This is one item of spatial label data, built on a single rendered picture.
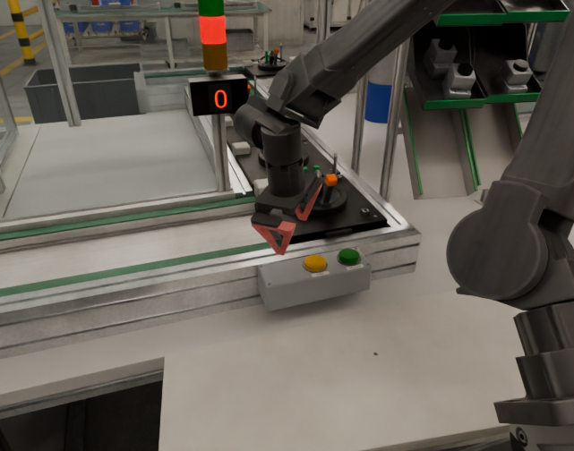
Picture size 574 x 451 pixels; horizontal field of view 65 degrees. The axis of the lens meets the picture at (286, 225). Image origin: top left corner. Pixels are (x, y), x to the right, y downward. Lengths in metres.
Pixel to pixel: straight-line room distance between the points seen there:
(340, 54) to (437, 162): 0.56
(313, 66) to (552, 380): 0.44
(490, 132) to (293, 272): 0.63
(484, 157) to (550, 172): 0.77
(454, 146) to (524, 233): 0.76
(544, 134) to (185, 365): 0.65
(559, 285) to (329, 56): 0.38
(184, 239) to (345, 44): 0.60
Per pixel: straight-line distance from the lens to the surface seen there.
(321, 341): 0.86
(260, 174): 1.19
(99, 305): 0.89
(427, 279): 1.04
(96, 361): 0.89
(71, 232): 1.11
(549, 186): 0.43
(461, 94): 1.03
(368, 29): 0.60
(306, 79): 0.63
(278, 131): 0.64
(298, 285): 0.84
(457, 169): 1.13
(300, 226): 0.96
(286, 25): 8.41
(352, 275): 0.87
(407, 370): 0.84
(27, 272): 1.06
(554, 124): 0.45
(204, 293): 0.88
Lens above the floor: 1.48
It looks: 32 degrees down
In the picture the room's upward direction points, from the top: straight up
